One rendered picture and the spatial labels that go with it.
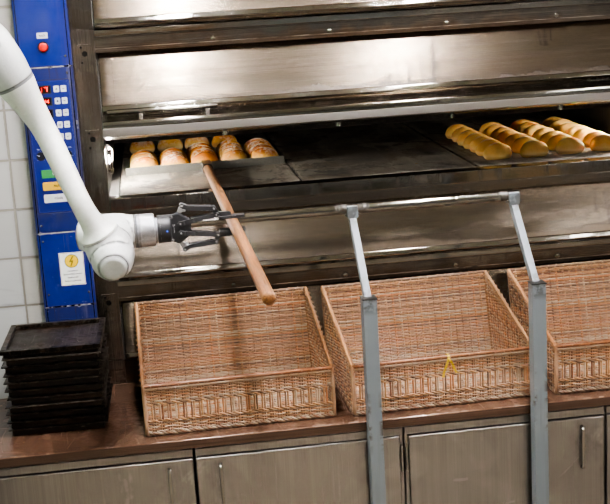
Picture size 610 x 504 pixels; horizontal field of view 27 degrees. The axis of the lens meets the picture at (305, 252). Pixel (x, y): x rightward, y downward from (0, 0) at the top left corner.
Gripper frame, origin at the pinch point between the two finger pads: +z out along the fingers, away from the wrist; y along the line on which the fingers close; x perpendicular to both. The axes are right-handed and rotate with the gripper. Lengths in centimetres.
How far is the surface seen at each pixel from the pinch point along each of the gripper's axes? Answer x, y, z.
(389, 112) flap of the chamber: -41, -21, 53
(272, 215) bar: -19.2, 2.8, 13.2
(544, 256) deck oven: -55, 32, 106
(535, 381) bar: 5, 52, 82
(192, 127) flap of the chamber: -42.3, -21.1, -6.4
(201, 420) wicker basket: -8, 58, -12
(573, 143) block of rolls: -70, -2, 122
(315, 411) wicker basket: -8, 59, 21
